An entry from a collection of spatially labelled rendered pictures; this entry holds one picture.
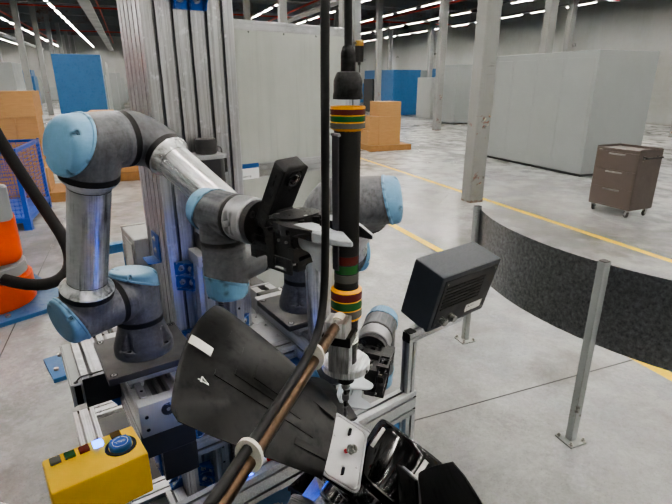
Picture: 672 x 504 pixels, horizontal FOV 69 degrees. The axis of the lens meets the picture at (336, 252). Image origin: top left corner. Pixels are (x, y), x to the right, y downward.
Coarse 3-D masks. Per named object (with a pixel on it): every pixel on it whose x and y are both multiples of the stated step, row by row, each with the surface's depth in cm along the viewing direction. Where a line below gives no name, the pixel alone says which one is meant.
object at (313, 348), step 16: (320, 16) 49; (320, 32) 49; (320, 48) 50; (320, 64) 50; (320, 80) 51; (320, 96) 51; (320, 288) 57; (320, 304) 57; (320, 320) 57; (320, 336) 56; (304, 352) 54; (320, 352) 56; (304, 368) 52; (288, 384) 49; (272, 416) 45; (256, 432) 42; (240, 448) 41; (256, 448) 41; (240, 464) 39; (256, 464) 41; (224, 480) 37; (208, 496) 36
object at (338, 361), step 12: (324, 324) 64; (348, 324) 64; (336, 336) 64; (348, 336) 65; (336, 348) 67; (348, 348) 66; (336, 360) 67; (348, 360) 67; (360, 360) 71; (324, 372) 70; (336, 372) 68; (348, 372) 67; (360, 372) 69
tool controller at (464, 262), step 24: (432, 264) 135; (456, 264) 137; (480, 264) 139; (408, 288) 141; (432, 288) 134; (456, 288) 136; (480, 288) 145; (408, 312) 143; (432, 312) 136; (456, 312) 144
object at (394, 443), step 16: (384, 432) 68; (400, 432) 67; (368, 448) 68; (384, 448) 66; (400, 448) 66; (416, 448) 65; (368, 464) 66; (384, 464) 65; (400, 464) 65; (416, 464) 65; (432, 464) 65; (368, 480) 65; (384, 480) 64; (336, 496) 65; (368, 496) 65; (384, 496) 64
